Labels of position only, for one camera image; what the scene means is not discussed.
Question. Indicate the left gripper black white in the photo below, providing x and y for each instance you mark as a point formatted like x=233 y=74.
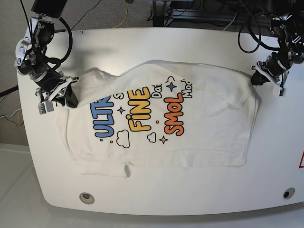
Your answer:
x=271 y=70

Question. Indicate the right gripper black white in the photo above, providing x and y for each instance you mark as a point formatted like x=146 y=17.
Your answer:
x=54 y=86

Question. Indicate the white printed T-shirt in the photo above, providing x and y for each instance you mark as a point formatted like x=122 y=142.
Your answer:
x=159 y=114

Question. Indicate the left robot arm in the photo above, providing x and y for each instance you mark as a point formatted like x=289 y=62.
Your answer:
x=287 y=25

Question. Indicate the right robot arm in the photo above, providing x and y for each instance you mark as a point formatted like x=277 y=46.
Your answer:
x=31 y=59

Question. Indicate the red triangle sticker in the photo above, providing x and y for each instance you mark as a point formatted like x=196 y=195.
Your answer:
x=301 y=164

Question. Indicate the left table grommet hole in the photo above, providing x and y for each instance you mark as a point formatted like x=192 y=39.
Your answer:
x=86 y=198

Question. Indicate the table grommet hole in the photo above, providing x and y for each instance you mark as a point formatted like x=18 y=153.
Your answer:
x=86 y=198
x=289 y=193

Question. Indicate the right table grommet hole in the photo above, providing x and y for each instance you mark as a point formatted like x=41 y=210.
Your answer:
x=289 y=193

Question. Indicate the black table leg stand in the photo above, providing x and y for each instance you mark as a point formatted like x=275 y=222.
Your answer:
x=161 y=12

